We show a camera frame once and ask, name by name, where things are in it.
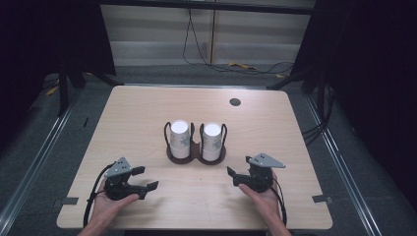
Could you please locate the black horizontal bar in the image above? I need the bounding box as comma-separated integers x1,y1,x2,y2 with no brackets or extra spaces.
97,0,317,16

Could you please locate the grey tape strip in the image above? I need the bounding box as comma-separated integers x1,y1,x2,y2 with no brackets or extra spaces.
311,194,333,205
61,196,80,207

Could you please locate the bundle of black cables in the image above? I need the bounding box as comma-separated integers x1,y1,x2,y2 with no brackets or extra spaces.
300,86,336,147

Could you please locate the person's right hand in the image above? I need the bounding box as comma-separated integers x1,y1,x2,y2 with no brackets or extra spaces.
237,171,283,228

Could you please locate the black metal stand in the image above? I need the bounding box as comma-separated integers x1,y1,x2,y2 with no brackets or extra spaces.
266,63,329,119
57,60,125,118

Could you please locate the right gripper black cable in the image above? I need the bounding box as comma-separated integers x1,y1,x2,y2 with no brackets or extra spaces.
268,176,288,227

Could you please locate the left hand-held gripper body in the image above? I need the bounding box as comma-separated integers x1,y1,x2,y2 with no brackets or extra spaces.
103,156,148,202

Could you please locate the metal floor rail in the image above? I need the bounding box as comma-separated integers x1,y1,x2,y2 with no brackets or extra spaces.
304,93,384,236
0,88,85,229

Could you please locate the person's left hand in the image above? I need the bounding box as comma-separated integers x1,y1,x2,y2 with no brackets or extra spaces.
92,178,141,228

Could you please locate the beige upright post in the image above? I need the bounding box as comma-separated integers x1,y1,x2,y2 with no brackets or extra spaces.
208,9,218,66

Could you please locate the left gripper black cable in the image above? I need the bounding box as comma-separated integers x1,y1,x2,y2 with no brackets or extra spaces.
83,163,116,228

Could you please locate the floral paper cup stack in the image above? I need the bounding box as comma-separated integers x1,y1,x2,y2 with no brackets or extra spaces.
168,119,192,160
201,122,223,162

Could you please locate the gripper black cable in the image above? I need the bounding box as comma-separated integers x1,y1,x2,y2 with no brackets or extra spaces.
268,176,288,227
83,163,116,228

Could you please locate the dark curtain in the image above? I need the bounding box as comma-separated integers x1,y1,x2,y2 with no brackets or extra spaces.
289,0,417,210
0,0,117,155

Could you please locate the thin black floor cable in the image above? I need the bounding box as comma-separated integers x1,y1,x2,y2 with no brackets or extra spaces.
181,8,210,67
189,14,296,77

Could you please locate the dark wire cup holder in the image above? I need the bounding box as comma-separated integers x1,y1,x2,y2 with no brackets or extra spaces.
163,121,228,165

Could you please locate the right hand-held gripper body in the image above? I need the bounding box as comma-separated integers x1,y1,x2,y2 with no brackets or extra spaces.
241,152,286,194

